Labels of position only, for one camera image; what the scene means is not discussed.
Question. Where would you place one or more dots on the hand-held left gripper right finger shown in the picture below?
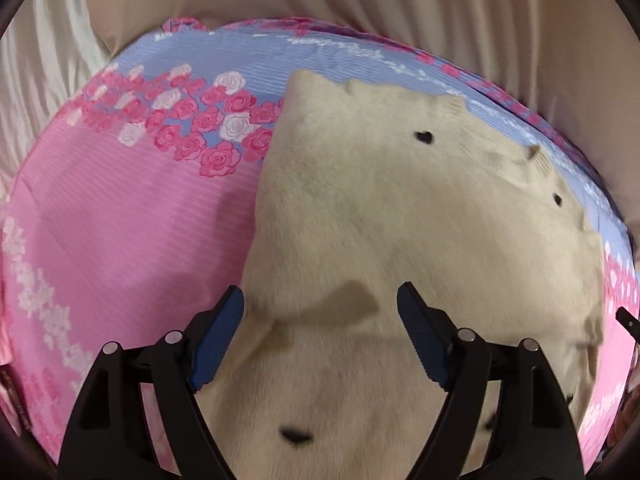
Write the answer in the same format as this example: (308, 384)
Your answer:
(422, 332)

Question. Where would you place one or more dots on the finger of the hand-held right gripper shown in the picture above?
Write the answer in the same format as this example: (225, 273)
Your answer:
(629, 321)

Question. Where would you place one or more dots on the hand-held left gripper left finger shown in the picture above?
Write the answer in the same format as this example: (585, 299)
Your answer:
(218, 340)

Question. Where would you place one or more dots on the cream knitted sweater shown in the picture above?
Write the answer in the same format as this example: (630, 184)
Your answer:
(400, 220)

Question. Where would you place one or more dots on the pink floral bed sheet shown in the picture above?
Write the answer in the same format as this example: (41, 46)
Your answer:
(125, 240)

